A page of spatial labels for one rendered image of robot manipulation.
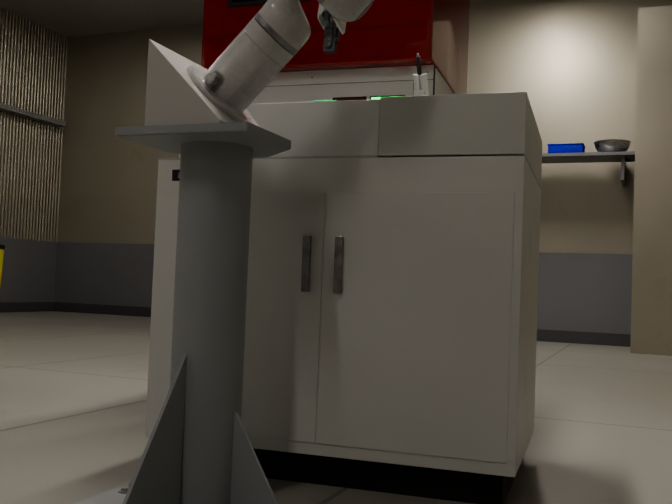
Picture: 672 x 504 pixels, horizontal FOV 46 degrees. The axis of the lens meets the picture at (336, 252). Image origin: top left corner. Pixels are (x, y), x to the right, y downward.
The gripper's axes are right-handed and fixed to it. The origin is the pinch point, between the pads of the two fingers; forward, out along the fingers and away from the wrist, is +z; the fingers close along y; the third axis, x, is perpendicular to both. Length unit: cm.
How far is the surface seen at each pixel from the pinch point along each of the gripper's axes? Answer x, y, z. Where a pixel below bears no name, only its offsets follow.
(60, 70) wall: -600, -608, -336
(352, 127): 8.2, -0.3, 22.8
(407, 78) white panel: 7, -56, -18
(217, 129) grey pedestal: -7, 39, 40
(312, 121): -2.4, 0.0, 21.1
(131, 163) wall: -489, -638, -216
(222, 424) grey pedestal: -9, 15, 97
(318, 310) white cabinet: 1, -10, 67
